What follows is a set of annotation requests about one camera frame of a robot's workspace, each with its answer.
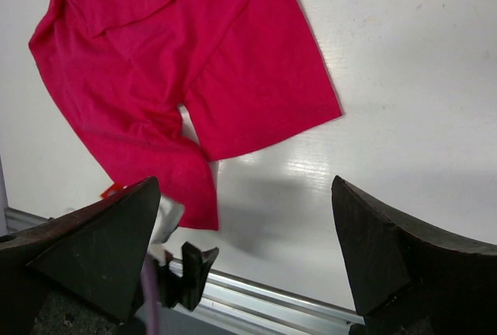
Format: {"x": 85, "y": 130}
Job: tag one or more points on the aluminium table edge rail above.
{"x": 164, "y": 286}

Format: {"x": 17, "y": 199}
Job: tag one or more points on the red t shirt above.
{"x": 165, "y": 87}

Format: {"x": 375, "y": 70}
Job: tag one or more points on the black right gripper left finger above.
{"x": 78, "y": 274}

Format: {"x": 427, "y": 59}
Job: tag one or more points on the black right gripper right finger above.
{"x": 408, "y": 276}

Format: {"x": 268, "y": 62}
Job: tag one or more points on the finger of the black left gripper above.
{"x": 208, "y": 259}
{"x": 191, "y": 275}

